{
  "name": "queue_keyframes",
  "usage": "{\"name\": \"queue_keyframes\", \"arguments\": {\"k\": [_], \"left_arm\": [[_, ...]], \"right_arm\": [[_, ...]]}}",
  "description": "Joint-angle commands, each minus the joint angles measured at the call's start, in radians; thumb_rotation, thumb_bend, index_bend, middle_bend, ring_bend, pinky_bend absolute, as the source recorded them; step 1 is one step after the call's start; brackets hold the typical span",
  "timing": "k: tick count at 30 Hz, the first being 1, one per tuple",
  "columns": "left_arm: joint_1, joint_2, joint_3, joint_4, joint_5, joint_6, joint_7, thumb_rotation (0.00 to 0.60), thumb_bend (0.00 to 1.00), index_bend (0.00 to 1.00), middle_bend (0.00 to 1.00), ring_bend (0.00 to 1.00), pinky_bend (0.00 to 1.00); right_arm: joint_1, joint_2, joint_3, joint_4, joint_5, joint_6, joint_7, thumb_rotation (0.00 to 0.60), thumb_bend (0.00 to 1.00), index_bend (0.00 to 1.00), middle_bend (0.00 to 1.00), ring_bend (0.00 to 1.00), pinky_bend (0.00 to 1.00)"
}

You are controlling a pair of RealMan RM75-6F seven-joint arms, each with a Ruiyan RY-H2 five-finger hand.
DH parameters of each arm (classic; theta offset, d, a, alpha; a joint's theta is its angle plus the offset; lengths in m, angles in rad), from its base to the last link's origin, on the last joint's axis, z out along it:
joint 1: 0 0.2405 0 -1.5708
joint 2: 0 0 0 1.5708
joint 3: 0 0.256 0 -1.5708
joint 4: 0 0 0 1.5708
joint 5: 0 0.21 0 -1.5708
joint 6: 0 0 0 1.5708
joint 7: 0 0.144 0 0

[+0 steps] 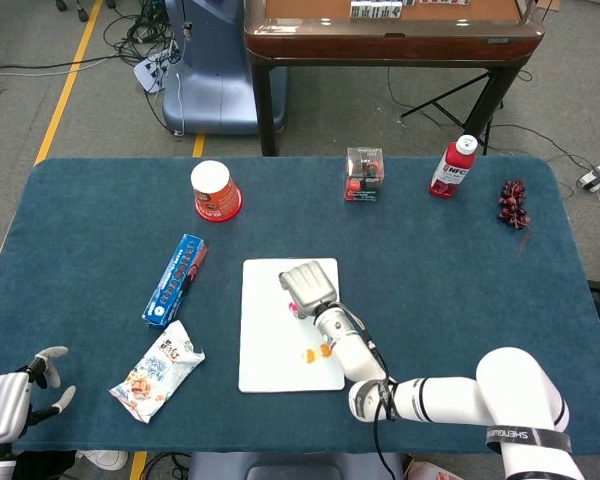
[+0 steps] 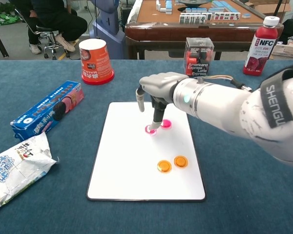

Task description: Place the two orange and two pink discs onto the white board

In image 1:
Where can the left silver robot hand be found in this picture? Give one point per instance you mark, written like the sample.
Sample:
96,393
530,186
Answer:
2,407

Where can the brown mahjong table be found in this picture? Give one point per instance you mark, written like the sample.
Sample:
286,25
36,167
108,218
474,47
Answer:
395,42

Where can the standing mahjong tile row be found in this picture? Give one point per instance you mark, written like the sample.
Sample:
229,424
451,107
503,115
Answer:
375,10

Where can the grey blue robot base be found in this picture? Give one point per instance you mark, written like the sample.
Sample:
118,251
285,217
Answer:
290,467

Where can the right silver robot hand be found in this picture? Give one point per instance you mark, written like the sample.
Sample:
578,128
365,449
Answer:
310,287

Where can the red instant noodle cup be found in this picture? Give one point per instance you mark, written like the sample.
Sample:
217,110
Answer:
215,192

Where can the white power strip with plugs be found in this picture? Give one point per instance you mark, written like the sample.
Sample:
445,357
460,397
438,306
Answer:
150,72

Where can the orange disc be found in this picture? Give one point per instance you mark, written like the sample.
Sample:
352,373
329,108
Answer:
308,356
324,354

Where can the white sneaker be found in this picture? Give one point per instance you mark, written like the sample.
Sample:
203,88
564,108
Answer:
102,459

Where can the red NFC juice bottle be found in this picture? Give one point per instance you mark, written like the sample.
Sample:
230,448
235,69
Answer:
451,170

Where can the blue machine base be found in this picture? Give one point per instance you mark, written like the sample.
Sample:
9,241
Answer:
215,75

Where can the dark red grape bunch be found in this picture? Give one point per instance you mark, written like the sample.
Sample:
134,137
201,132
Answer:
513,205

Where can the white snack bag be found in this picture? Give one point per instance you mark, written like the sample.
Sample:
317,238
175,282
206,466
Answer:
155,372

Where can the thin red twig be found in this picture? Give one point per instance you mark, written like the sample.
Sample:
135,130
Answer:
522,244

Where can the blue table cloth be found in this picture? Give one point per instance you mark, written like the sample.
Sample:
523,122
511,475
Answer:
455,310

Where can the white rectangular board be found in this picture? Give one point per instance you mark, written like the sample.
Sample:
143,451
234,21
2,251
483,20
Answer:
265,335

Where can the blue cookie box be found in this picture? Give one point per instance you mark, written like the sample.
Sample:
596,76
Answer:
175,280

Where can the red white carton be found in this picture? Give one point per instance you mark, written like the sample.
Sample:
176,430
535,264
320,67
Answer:
430,472

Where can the clear coffee capsule box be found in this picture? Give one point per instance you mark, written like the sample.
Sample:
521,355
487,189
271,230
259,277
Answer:
364,175

